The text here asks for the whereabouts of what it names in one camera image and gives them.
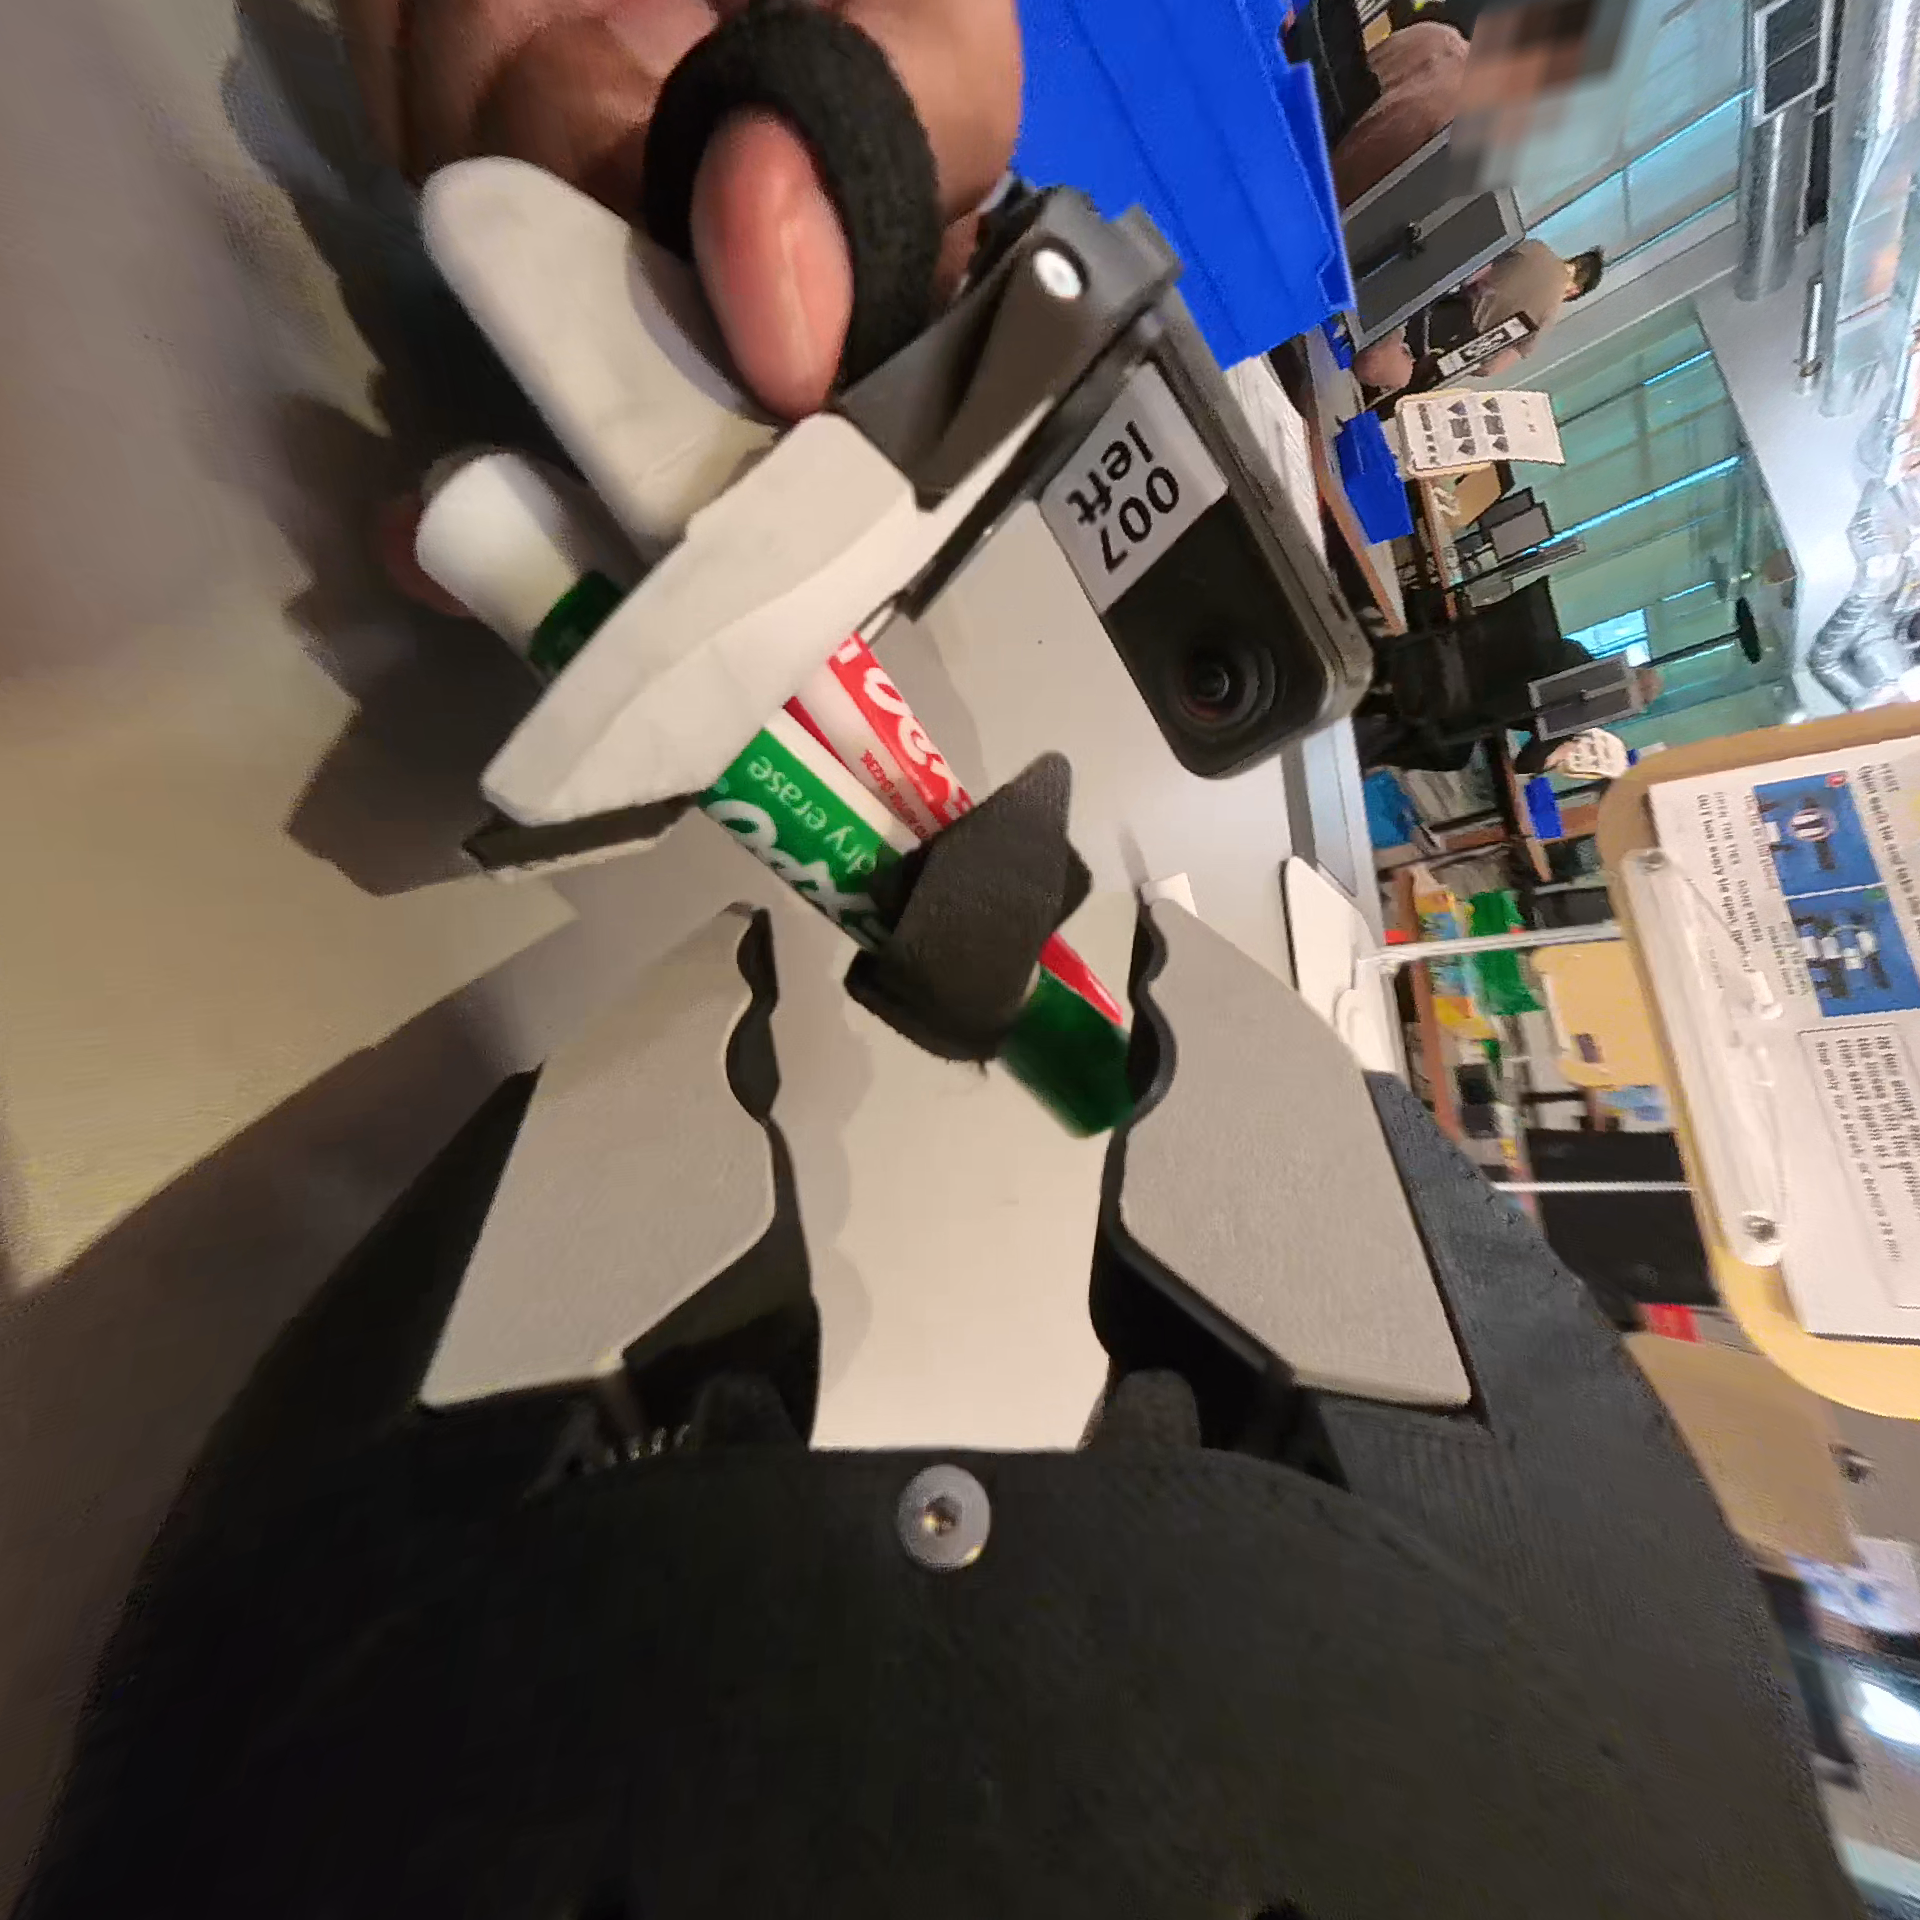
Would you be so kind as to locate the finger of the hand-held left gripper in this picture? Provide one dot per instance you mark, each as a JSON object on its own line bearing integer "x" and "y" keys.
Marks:
{"x": 587, "y": 333}
{"x": 736, "y": 616}

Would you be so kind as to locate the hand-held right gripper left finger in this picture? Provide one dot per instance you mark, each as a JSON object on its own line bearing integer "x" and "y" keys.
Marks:
{"x": 615, "y": 1200}

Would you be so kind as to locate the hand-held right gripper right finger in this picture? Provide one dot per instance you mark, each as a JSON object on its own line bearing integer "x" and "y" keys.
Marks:
{"x": 1307, "y": 1200}

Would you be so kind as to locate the red marker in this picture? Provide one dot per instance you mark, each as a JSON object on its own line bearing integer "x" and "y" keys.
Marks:
{"x": 901, "y": 729}

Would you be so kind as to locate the green marker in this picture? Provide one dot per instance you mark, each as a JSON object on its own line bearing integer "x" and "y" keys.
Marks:
{"x": 797, "y": 816}

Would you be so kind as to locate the person's left hand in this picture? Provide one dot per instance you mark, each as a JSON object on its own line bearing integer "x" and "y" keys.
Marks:
{"x": 540, "y": 76}

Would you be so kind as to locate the small blue bin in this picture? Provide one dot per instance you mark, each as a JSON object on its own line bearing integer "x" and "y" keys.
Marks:
{"x": 1371, "y": 477}

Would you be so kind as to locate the small printed table sign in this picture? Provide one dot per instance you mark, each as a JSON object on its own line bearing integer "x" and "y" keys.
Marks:
{"x": 1478, "y": 431}

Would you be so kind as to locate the large blue plastic bin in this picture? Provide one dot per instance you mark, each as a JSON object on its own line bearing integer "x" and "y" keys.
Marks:
{"x": 1188, "y": 135}

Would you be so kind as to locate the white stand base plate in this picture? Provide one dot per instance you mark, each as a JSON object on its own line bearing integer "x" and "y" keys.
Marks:
{"x": 1832, "y": 1020}

